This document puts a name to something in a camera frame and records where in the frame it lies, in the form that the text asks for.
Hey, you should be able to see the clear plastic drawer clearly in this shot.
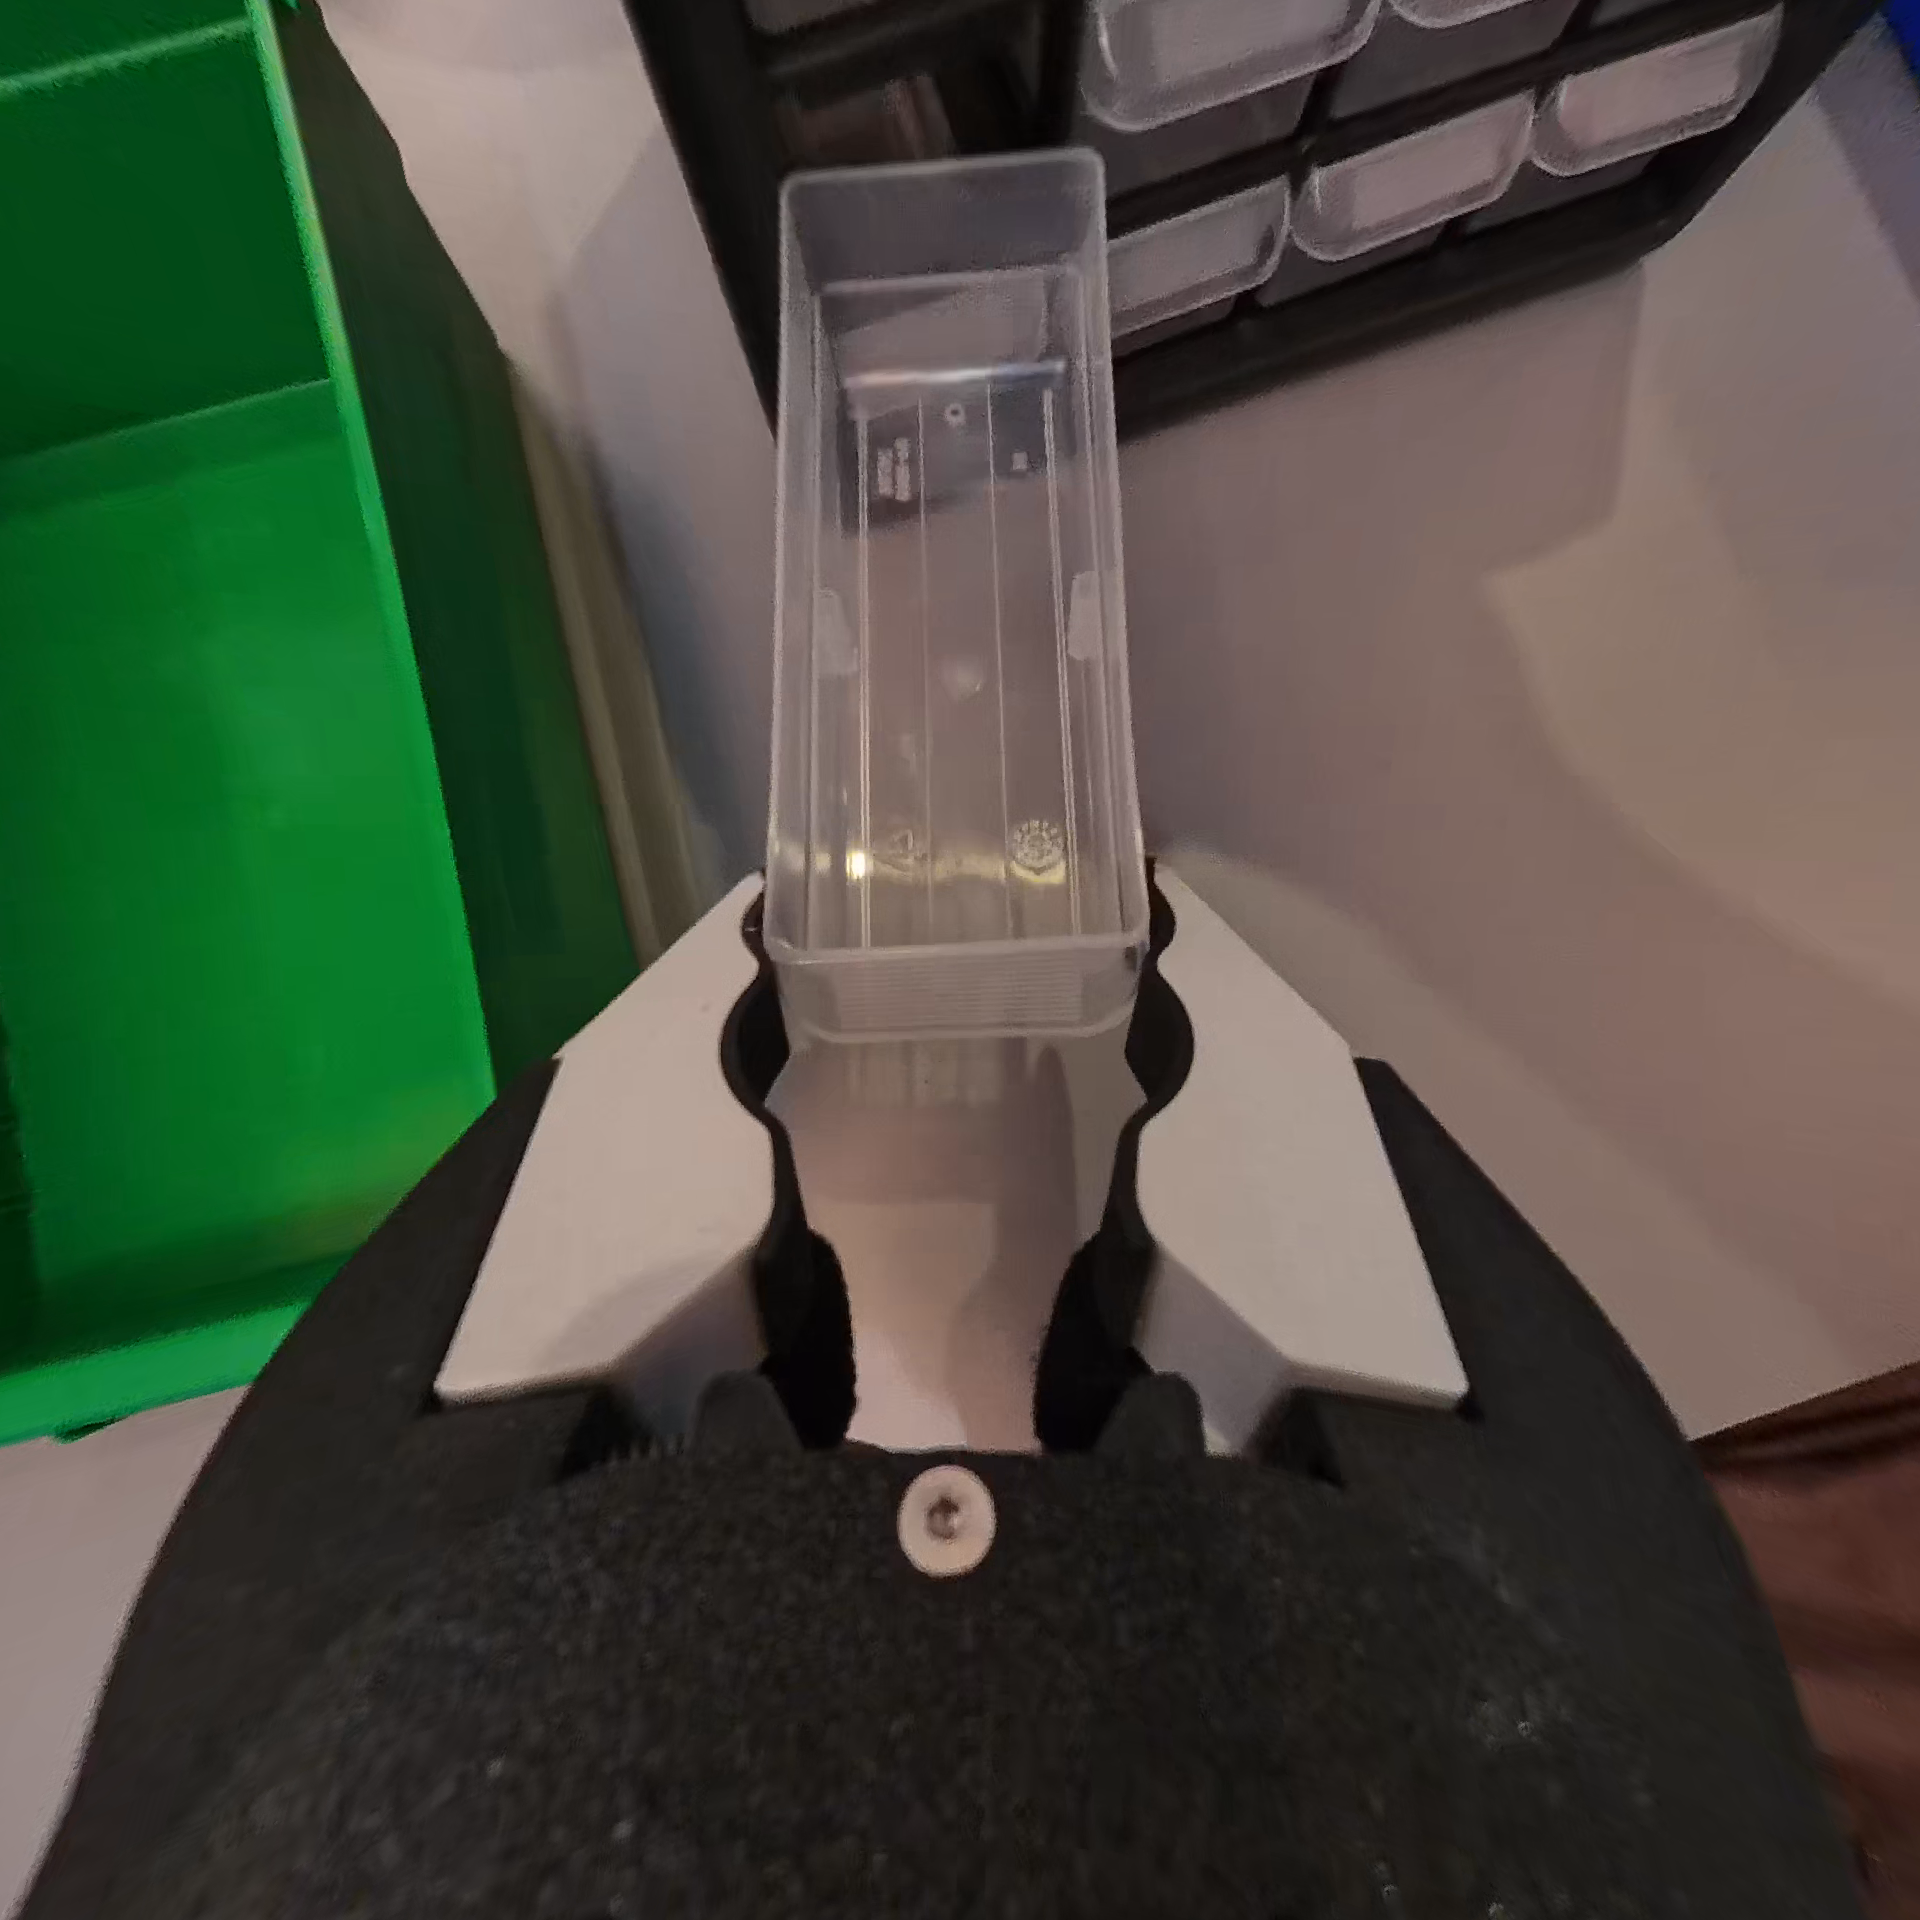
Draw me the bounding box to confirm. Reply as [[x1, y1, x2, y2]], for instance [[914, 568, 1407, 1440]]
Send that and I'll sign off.
[[764, 149, 1146, 1044]]

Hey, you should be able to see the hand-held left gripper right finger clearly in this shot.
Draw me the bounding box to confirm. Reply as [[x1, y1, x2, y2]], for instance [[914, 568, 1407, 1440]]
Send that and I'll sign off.
[[1032, 865, 1473, 1459]]

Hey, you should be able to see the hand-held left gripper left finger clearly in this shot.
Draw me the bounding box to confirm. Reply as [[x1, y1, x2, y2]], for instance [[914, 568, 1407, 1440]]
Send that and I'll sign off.
[[434, 870, 856, 1449]]

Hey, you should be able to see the black drawer cabinet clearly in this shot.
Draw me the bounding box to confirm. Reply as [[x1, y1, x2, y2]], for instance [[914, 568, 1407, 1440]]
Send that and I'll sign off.
[[622, 0, 1862, 434]]

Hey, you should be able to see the green storage bin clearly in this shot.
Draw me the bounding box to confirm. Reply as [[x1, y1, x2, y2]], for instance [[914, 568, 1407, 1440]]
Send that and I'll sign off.
[[0, 0, 639, 1449]]

